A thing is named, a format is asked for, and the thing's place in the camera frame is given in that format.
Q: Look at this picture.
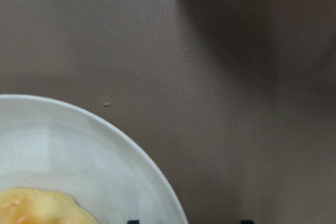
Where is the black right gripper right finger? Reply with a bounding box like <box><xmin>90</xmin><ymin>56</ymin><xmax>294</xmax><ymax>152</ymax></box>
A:
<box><xmin>240</xmin><ymin>219</ymin><xmax>255</xmax><ymax>224</ymax></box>

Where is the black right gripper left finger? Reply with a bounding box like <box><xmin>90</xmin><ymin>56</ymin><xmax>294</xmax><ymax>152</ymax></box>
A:
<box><xmin>127</xmin><ymin>220</ymin><xmax>140</xmax><ymax>224</ymax></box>

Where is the glazed braided donut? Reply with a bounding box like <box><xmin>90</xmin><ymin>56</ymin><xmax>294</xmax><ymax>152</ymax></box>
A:
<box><xmin>1</xmin><ymin>188</ymin><xmax>98</xmax><ymax>223</ymax></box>

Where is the white round plate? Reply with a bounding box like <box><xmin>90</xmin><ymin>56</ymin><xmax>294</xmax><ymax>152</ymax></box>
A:
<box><xmin>1</xmin><ymin>94</ymin><xmax>187</xmax><ymax>223</ymax></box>

